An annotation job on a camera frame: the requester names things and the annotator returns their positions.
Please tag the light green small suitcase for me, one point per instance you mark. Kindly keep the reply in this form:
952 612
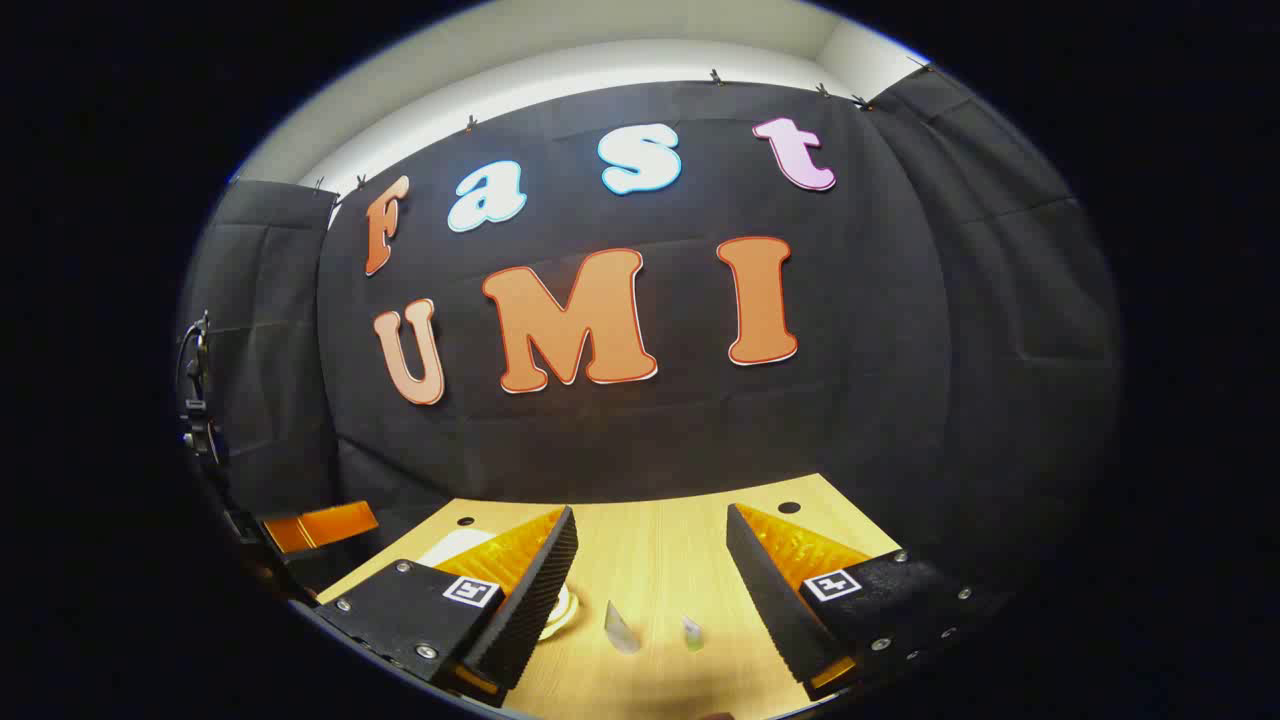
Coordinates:
455 545

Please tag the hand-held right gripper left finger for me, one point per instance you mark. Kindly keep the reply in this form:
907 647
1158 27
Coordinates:
540 590

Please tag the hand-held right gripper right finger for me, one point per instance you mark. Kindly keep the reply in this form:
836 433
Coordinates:
765 590

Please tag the green skin care tube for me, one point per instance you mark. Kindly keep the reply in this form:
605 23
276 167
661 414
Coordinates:
692 635

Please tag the white skin care tube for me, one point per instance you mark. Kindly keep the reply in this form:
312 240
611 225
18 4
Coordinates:
620 630

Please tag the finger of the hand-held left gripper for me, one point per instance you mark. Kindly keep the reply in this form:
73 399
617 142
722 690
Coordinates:
325 525

